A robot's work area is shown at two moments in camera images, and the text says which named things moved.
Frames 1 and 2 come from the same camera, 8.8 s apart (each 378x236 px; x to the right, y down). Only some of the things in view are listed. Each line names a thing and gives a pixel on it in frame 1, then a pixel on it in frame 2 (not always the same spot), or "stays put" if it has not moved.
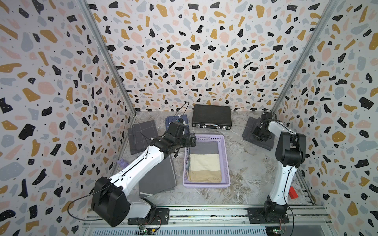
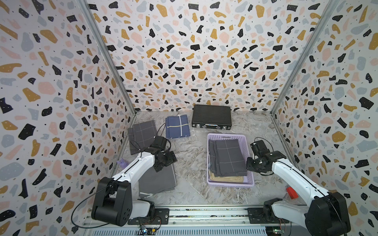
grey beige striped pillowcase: x=204 y=166 -> x=228 y=179
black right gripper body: x=261 y=135 -> x=252 y=164
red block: x=293 y=193 stays put
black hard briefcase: x=211 y=116 stays put
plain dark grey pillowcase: x=161 y=178 stays put
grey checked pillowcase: x=140 y=135 stays put
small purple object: x=123 y=163 stays put
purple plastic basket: x=206 y=164 -> x=248 y=180
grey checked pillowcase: x=248 y=135 -> x=226 y=158
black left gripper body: x=185 y=141 -> x=167 y=159
